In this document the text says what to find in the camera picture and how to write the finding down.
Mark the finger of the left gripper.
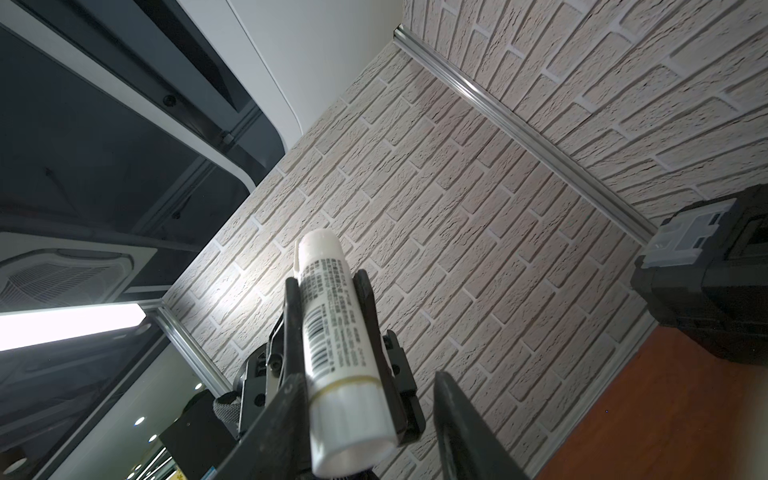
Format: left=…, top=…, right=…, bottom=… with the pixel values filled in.
left=353, top=269, right=420, bottom=444
left=282, top=277, right=305, bottom=383

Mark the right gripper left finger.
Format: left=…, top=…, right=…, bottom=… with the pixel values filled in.
left=211, top=373, right=309, bottom=479

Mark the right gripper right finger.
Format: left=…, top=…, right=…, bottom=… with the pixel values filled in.
left=433, top=371, right=528, bottom=480

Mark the white glue stick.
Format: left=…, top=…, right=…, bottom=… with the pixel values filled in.
left=295, top=229, right=397, bottom=479

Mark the ceiling air conditioner vent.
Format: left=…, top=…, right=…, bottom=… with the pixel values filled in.
left=1, top=231, right=157, bottom=312

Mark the ceiling light panel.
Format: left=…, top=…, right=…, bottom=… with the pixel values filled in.
left=1, top=303, right=146, bottom=352

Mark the black plastic toolbox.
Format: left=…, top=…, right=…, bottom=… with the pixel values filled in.
left=631, top=184, right=767, bottom=366

